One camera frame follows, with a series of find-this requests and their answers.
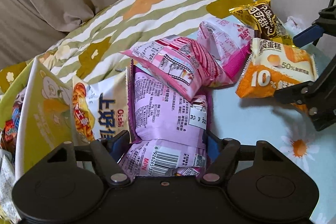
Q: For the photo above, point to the Oishi white orange snack bag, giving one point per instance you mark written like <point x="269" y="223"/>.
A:
<point x="100" y="110"/>

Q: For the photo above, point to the white pink snack bag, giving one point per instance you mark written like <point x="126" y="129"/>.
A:
<point x="228" y="42"/>

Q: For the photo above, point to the orange egg cake bag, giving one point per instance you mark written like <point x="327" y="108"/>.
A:
<point x="273" y="66"/>

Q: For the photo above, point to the pink film-strip snack bag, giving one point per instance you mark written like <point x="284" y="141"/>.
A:
<point x="181" y="63"/>

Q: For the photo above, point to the light blue daisy tablecloth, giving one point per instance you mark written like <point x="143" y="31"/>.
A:
<point x="290" y="131"/>

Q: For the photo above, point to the purple snack bag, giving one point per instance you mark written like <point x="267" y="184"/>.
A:
<point x="166" y="129"/>

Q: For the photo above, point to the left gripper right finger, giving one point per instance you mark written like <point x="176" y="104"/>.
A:
<point x="223" y="155"/>

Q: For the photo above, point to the red chip bag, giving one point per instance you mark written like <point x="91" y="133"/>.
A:
<point x="10" y="132"/>

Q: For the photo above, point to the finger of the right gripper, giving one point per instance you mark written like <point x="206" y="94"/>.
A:
<point x="303" y="93"/>
<point x="309" y="35"/>

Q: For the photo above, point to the gold cocoa pillows snack bag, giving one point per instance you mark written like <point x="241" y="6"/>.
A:
<point x="260" y="17"/>

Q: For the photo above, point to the floral striped green duvet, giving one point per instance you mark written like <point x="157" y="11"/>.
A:
<point x="93" y="52"/>

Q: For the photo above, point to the green cardboard snack box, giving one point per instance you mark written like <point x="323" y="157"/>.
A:
<point x="46" y="115"/>

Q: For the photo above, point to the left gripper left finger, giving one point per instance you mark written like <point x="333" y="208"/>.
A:
<point x="106" y="154"/>

